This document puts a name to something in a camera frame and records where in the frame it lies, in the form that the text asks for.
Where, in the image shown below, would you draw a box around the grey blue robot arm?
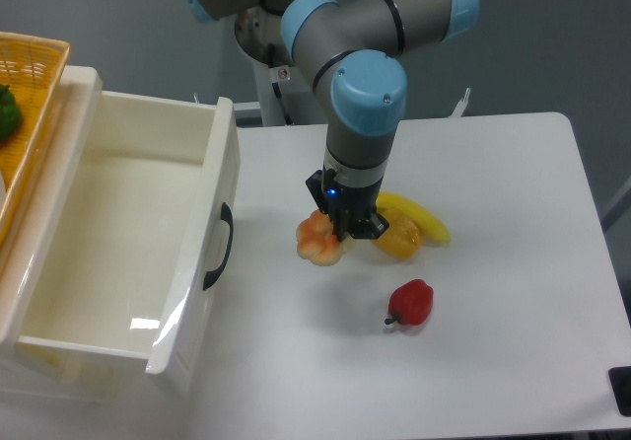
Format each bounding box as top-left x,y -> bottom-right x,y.
186,0 -> 480,240

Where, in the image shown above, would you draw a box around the black drawer handle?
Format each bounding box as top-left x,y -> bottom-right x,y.
202,201 -> 235,291

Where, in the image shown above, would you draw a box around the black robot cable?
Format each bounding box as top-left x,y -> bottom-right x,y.
268,43 -> 296,126

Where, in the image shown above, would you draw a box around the yellow banana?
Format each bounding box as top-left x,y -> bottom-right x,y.
377,191 -> 451,245

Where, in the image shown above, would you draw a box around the yellow orange bell pepper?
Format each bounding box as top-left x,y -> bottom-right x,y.
372,208 -> 424,260

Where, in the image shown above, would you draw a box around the yellow woven basket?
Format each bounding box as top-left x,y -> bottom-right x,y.
1,32 -> 70,242

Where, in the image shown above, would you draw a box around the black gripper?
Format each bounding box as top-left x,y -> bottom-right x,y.
306,169 -> 389,242

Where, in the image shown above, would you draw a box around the green vegetable in basket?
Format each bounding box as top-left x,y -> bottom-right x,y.
0,84 -> 22,140

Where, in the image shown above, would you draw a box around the red bell pepper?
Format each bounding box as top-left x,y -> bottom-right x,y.
384,279 -> 434,327

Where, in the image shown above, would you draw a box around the black object at table edge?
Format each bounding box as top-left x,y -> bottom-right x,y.
608,366 -> 631,417

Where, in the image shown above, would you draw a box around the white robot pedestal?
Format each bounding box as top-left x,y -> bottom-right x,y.
233,5 -> 329,127

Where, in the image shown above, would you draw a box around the white open upper drawer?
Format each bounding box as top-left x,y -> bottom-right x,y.
1,92 -> 240,390

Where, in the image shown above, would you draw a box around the white drawer cabinet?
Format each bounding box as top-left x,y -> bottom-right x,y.
1,68 -> 216,396

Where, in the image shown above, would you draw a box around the round braided bread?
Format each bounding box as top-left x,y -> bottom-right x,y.
296,210 -> 356,266

